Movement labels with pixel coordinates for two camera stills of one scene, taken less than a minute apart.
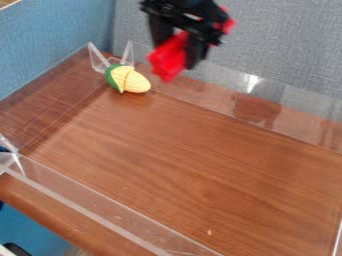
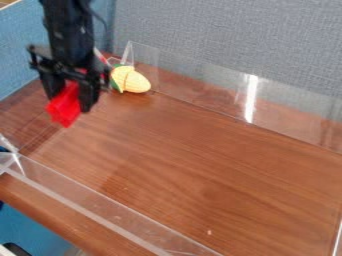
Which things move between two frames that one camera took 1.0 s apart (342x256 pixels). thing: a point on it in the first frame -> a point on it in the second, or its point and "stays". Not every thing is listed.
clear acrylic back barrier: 303,110 stays
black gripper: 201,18 -> 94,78
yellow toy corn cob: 128,79 stays
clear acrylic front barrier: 101,207 stays
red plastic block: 169,57 -> 65,109
